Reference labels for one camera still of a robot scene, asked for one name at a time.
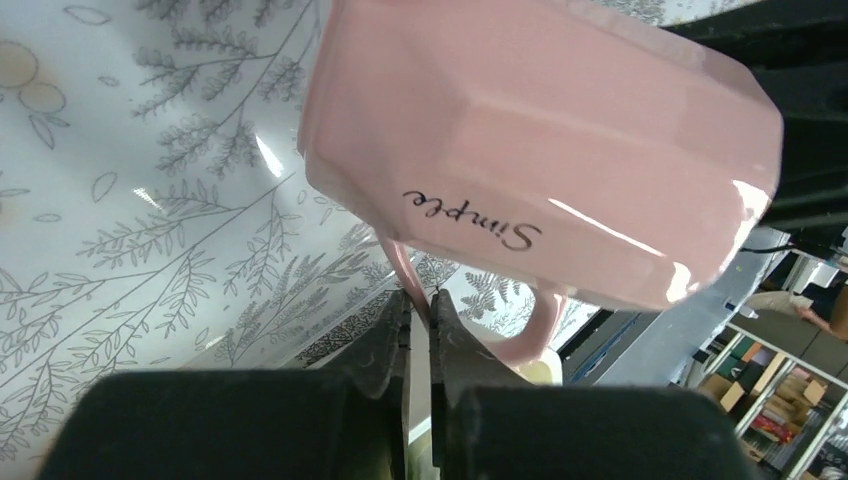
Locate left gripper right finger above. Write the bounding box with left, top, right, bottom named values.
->
left=429, top=290, right=760, bottom=479

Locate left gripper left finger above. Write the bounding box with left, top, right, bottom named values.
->
left=37, top=291, right=412, bottom=479

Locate pink faceted mug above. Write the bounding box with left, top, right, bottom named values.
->
left=298, top=1, right=783, bottom=365

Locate floral tablecloth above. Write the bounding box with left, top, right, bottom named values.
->
left=1, top=1, right=740, bottom=479

